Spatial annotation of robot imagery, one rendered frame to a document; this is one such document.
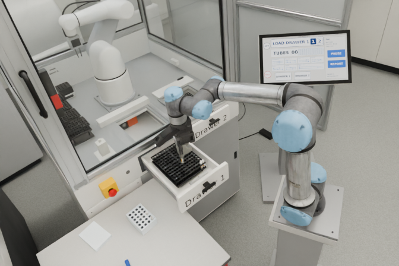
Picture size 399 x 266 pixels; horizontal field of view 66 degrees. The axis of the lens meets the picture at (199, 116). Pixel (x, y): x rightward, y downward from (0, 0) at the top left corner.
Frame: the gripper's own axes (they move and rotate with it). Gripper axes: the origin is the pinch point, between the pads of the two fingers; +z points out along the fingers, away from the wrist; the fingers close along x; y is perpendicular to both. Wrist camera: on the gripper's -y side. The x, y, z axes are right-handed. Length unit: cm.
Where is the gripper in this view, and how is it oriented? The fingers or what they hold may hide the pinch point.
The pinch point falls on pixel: (180, 155)
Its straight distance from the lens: 142.6
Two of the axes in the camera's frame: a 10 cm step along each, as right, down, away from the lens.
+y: 9.3, -3.0, 2.2
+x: -3.6, -5.5, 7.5
